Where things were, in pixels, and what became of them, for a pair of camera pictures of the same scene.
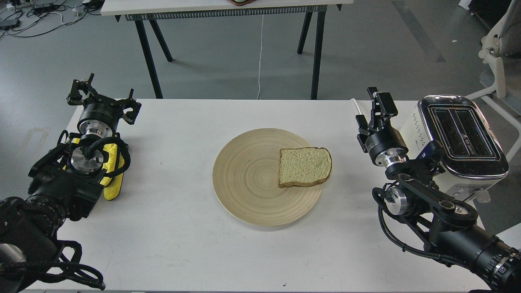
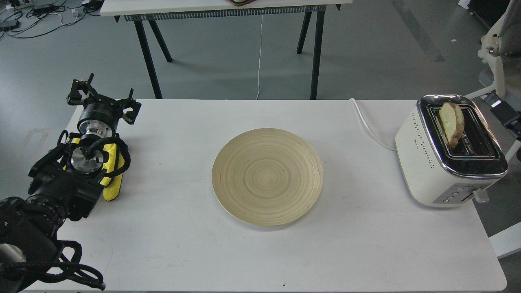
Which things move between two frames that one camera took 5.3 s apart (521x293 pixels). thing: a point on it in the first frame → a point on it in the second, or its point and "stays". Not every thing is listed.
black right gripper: (387, 146) → (508, 116)
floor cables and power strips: (25, 18) stays
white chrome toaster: (471, 156) stays
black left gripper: (100, 115) stays
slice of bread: (303, 167) → (452, 120)
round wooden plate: (246, 179) stays
